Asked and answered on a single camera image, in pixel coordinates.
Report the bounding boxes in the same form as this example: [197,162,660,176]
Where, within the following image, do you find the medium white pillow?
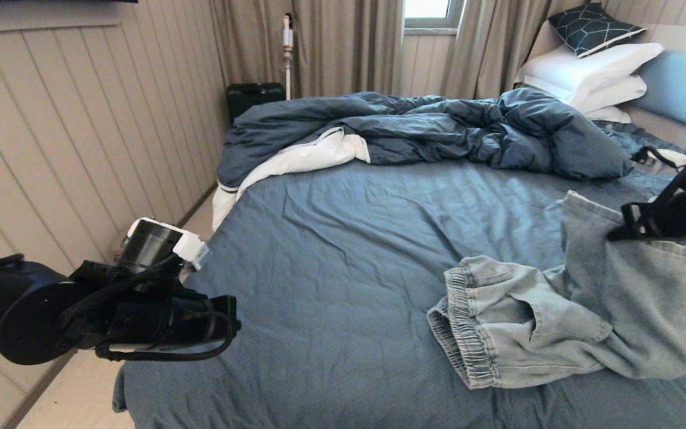
[569,74,647,114]

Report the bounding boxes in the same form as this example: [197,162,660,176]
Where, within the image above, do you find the dark blue white-lined duvet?
[212,88,637,232]

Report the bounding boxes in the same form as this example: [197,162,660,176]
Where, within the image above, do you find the black hard suitcase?
[226,82,287,125]

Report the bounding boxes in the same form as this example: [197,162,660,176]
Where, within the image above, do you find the narrow beige curtain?
[441,0,552,99]

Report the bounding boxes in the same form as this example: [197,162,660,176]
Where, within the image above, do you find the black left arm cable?
[0,254,241,362]

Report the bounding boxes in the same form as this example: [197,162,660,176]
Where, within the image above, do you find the large white pillow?
[519,42,665,105]

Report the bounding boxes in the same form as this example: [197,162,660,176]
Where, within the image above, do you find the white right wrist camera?
[632,146,686,170]

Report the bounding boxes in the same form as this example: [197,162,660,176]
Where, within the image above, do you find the small white pillow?
[584,106,632,124]

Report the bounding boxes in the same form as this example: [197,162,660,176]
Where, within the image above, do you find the light blue denim shorts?
[426,191,686,391]

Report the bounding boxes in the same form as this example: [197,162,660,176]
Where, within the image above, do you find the window with grey frame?
[404,0,464,29]

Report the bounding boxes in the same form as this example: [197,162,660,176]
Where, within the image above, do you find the light blue headboard pad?
[635,49,686,129]

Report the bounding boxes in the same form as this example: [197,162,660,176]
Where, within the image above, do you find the wide beige curtain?
[209,0,404,99]

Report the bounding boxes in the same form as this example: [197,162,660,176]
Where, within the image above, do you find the white stick vacuum cleaner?
[282,12,294,100]

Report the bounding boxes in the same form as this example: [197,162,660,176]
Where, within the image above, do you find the dark geometric patterned cushion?
[548,2,647,58]

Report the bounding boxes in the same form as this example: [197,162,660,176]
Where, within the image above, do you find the bed with blue sheet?
[112,122,686,429]

